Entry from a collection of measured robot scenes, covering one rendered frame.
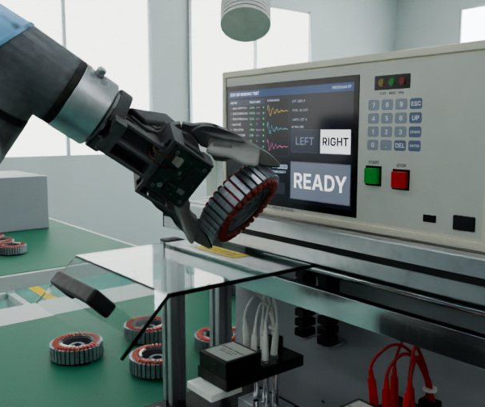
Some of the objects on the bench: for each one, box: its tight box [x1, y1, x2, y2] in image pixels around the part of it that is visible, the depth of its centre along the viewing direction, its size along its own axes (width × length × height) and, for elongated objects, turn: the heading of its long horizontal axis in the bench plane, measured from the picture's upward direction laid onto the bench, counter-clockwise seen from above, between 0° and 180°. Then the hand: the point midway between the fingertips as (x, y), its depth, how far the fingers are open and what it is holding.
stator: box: [194, 326, 236, 352], centre depth 129 cm, size 11×11×4 cm
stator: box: [129, 343, 163, 380], centre depth 118 cm, size 11×11×4 cm
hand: (242, 203), depth 72 cm, fingers closed on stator, 13 cm apart
